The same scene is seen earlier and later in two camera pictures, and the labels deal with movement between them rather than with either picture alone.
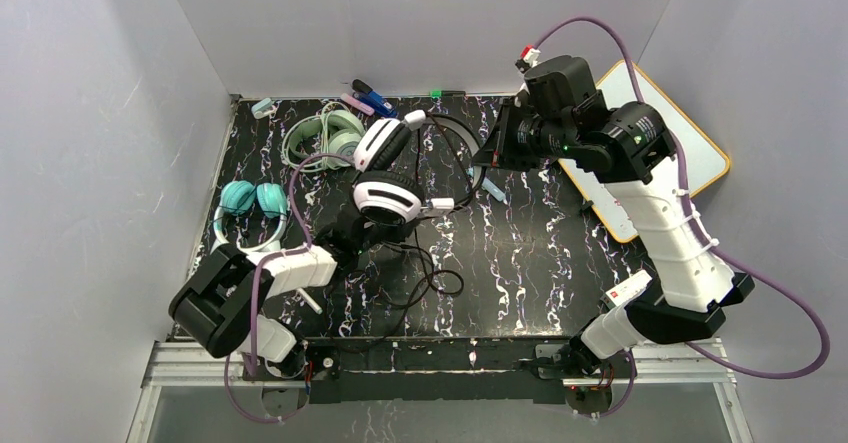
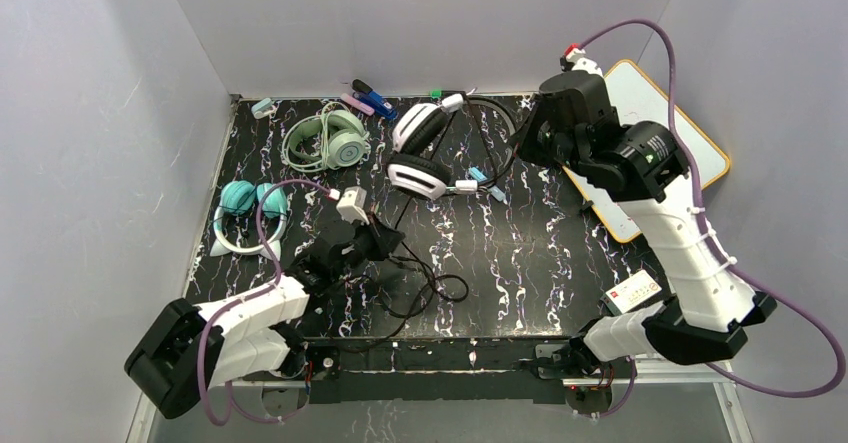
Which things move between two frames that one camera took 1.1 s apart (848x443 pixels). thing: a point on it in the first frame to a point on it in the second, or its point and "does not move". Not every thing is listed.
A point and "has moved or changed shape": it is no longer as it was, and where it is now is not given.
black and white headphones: [405, 166] has moved or changed shape
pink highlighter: [357, 104] does not move
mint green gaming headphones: [315, 143] does not move
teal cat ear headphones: [251, 219] does not move
